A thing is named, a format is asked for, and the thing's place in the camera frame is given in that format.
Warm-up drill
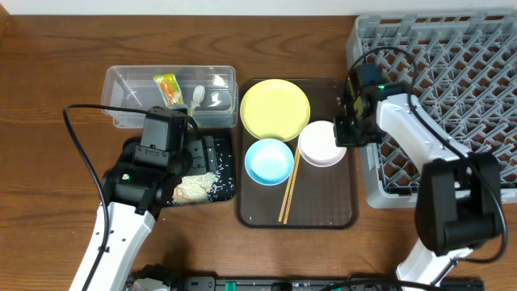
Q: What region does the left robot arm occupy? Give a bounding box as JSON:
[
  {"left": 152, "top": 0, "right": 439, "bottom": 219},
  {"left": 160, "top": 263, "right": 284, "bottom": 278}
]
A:
[{"left": 63, "top": 106, "right": 216, "bottom": 290}]

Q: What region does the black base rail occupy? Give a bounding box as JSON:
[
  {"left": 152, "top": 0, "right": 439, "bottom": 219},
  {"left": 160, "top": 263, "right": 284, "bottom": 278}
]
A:
[{"left": 121, "top": 264, "right": 485, "bottom": 291}]

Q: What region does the black cable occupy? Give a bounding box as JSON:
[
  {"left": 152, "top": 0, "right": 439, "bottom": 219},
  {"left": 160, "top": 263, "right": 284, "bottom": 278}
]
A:
[
  {"left": 347, "top": 46, "right": 508, "bottom": 264},
  {"left": 62, "top": 103, "right": 150, "bottom": 291}
]

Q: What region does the blue bowl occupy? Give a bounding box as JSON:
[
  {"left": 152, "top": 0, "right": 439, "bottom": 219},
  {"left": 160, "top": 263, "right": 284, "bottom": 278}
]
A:
[{"left": 244, "top": 138, "right": 294, "bottom": 186}]

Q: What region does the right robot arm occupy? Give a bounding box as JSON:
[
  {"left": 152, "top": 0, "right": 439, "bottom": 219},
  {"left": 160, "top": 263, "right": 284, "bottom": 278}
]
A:
[{"left": 334, "top": 63, "right": 508, "bottom": 290}]

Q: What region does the grey dishwasher rack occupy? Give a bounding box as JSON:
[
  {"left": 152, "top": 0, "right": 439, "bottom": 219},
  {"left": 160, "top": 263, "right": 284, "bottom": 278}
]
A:
[{"left": 347, "top": 11, "right": 516, "bottom": 204}]

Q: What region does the wooden chopstick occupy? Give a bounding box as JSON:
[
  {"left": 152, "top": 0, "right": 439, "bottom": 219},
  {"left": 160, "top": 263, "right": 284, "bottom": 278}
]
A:
[
  {"left": 278, "top": 148, "right": 300, "bottom": 224},
  {"left": 282, "top": 150, "right": 301, "bottom": 225}
]

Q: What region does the black tray bin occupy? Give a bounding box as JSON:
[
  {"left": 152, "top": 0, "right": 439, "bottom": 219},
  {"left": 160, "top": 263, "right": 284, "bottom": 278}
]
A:
[{"left": 113, "top": 131, "right": 236, "bottom": 210}]

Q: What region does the left black cable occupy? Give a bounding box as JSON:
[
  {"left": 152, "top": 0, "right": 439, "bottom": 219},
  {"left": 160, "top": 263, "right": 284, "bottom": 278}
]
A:
[{"left": 62, "top": 103, "right": 150, "bottom": 291}]

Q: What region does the right black cable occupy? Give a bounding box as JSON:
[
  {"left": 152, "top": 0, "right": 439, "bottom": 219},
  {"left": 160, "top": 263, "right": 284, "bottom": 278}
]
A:
[{"left": 347, "top": 46, "right": 508, "bottom": 264}]

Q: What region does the white tissue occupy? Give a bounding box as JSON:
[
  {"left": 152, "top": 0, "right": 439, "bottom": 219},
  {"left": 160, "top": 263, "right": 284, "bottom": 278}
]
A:
[{"left": 190, "top": 85, "right": 205, "bottom": 112}]

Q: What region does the yellow plate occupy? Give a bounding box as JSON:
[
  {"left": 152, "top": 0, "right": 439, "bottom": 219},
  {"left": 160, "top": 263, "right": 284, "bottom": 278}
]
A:
[{"left": 240, "top": 79, "right": 311, "bottom": 141}]

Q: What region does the clear plastic bin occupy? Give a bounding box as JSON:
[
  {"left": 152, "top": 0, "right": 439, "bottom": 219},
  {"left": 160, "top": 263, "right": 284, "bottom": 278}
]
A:
[{"left": 102, "top": 65, "right": 238, "bottom": 129}]

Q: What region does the green snack wrapper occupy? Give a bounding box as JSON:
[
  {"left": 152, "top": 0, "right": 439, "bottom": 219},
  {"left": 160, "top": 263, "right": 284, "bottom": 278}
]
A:
[{"left": 153, "top": 73, "right": 184, "bottom": 108}]

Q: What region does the rice food waste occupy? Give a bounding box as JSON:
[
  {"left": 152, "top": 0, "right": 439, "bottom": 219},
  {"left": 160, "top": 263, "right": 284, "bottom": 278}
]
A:
[{"left": 170, "top": 139, "right": 227, "bottom": 205}]

